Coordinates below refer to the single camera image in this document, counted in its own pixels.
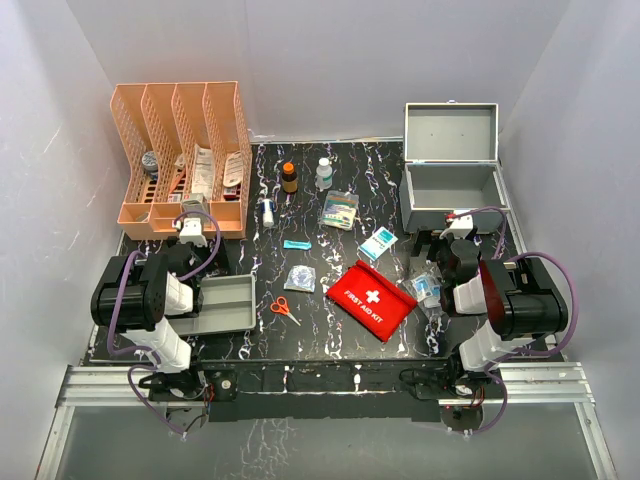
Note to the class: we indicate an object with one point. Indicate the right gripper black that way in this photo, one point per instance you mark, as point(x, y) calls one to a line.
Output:
point(429, 237)

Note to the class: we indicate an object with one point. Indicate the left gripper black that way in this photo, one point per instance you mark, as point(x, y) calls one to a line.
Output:
point(220, 260)

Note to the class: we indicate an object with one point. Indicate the red first aid kit pouch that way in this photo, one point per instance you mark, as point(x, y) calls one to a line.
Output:
point(376, 303)

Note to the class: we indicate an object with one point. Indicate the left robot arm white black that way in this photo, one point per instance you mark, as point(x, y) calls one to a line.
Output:
point(140, 294)

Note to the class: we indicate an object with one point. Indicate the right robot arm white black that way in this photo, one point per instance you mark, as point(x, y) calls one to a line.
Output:
point(516, 301)

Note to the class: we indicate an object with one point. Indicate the white medicine box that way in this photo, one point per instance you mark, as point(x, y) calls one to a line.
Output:
point(195, 205)

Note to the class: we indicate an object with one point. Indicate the clear bag white blue items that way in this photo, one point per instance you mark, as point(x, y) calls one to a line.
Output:
point(425, 289)

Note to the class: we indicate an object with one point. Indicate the grey plastic divided tray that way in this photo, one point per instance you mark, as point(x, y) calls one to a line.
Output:
point(229, 305)

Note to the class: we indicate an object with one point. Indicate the white teal sachet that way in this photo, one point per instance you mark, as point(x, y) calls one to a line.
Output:
point(379, 243)

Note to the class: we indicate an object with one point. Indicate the white paper packet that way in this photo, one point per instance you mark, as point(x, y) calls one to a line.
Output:
point(203, 172)

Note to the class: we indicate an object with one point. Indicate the red white small box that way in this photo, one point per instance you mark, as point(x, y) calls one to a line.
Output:
point(232, 193)

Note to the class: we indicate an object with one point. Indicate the grey metal case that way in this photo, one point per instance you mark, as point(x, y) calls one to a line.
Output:
point(451, 164)

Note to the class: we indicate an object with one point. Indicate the white blue bandage roll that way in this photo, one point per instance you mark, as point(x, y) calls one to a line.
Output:
point(268, 213)

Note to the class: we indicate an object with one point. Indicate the teal wipe packet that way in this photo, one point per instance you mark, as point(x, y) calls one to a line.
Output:
point(297, 245)

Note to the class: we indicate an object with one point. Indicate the round tape tin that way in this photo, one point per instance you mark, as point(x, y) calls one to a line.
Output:
point(149, 162)

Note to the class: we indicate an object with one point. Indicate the white oval barcode package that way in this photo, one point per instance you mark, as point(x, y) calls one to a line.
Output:
point(233, 170)

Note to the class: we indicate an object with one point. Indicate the orange plastic file organizer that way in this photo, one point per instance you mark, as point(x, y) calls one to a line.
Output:
point(170, 119)

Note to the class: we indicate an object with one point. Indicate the blue item clear bag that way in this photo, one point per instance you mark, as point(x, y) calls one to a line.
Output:
point(301, 278)

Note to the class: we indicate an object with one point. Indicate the gauze pack clear wrapper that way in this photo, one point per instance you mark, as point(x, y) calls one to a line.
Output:
point(339, 210)

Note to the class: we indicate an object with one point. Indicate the brown bottle orange cap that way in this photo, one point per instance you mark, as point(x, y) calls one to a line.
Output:
point(289, 178)

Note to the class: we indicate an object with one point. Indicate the white bottle white cap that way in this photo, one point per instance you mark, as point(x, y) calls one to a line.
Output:
point(324, 174)

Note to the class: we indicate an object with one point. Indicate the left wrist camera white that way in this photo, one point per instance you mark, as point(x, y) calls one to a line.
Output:
point(190, 230)

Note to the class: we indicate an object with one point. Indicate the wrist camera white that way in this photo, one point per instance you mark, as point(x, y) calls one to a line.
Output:
point(459, 224)
point(190, 230)

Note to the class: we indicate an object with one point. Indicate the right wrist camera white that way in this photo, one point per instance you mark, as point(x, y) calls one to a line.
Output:
point(459, 224)

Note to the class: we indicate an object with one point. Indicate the orange handled scissors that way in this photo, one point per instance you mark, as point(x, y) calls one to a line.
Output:
point(280, 306)

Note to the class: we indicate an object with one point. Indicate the aluminium frame rail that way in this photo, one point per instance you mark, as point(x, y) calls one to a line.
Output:
point(255, 386)

